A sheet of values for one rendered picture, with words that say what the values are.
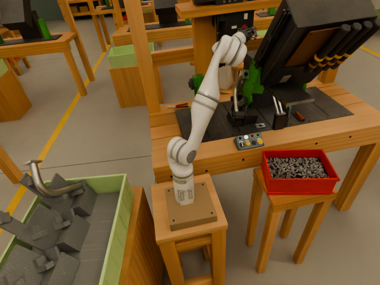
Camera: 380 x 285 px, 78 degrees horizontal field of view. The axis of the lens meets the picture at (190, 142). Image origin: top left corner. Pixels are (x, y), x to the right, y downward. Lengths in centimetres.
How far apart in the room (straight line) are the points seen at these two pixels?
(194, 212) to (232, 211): 112
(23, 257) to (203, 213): 69
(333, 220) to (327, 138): 92
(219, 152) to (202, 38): 74
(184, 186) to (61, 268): 55
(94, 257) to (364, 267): 177
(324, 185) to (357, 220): 113
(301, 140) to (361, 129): 38
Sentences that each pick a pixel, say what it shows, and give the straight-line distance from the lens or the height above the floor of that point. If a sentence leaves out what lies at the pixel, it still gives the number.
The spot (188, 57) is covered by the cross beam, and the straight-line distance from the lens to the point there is 174.
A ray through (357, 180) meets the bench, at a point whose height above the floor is 39.
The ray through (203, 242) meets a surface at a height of 71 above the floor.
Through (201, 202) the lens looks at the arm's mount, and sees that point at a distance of 111.
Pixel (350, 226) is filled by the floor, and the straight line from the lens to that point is 235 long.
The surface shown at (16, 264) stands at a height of 100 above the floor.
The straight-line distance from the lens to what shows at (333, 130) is 162.
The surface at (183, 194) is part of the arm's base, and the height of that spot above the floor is 97.
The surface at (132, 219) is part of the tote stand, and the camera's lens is 125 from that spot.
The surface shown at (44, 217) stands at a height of 99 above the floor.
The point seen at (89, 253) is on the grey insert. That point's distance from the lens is 116.
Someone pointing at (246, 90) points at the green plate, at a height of 111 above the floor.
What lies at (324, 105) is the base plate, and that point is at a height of 90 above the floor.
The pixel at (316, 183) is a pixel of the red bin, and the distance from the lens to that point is 128.
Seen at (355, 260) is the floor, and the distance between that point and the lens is 220.
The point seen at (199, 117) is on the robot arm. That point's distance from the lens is 87.
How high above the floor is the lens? 179
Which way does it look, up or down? 39 degrees down
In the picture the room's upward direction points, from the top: 6 degrees counter-clockwise
